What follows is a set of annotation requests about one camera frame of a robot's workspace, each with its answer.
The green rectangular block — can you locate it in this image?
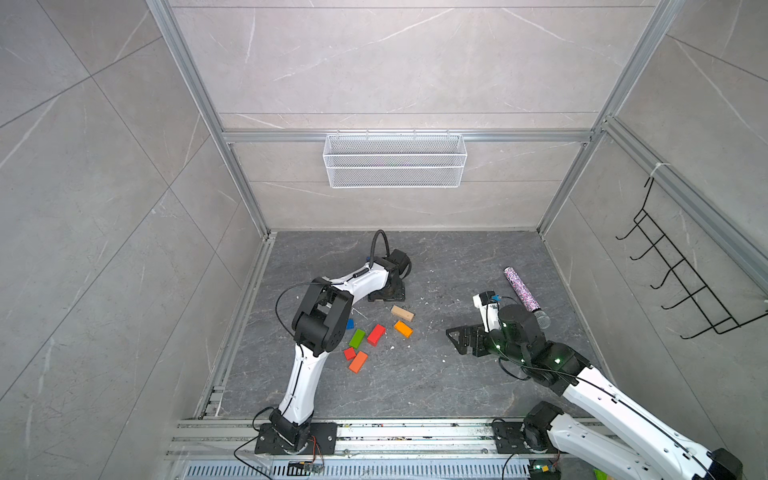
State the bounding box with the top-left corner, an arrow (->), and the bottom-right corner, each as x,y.
349,329 -> 366,349

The black wire hook rack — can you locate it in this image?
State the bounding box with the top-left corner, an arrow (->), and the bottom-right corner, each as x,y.
615,177 -> 767,340

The orange rectangular block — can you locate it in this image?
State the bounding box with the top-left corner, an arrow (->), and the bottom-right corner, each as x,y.
349,351 -> 368,373

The yellow-orange rectangular block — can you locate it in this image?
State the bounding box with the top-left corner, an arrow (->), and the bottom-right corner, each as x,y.
394,321 -> 413,338

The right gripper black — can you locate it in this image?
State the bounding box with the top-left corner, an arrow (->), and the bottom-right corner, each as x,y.
445,320 -> 529,367

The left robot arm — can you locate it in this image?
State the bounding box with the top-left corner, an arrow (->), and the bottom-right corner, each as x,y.
269,229 -> 412,453

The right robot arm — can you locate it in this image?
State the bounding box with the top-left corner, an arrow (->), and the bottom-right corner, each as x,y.
446,296 -> 743,479

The natural wood block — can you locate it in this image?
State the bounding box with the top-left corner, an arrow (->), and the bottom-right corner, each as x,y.
391,306 -> 415,322

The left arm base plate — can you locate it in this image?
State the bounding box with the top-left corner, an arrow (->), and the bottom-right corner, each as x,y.
254,422 -> 339,455

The red arch block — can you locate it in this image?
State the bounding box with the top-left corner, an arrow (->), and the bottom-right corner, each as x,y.
367,324 -> 386,346

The glitter purple tube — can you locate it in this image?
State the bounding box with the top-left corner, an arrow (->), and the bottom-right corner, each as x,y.
504,267 -> 551,330

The white perforated cable tray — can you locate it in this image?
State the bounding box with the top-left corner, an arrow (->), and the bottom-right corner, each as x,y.
180,458 -> 531,479

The white wire mesh basket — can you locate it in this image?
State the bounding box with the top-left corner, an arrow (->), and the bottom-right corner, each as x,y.
323,133 -> 468,189

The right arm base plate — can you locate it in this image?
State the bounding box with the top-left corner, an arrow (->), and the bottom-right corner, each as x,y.
490,418 -> 532,455

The aluminium mounting rail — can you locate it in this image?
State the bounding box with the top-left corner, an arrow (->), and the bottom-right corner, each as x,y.
165,417 -> 557,461

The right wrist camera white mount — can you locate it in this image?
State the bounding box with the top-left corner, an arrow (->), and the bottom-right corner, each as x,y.
473,291 -> 501,333

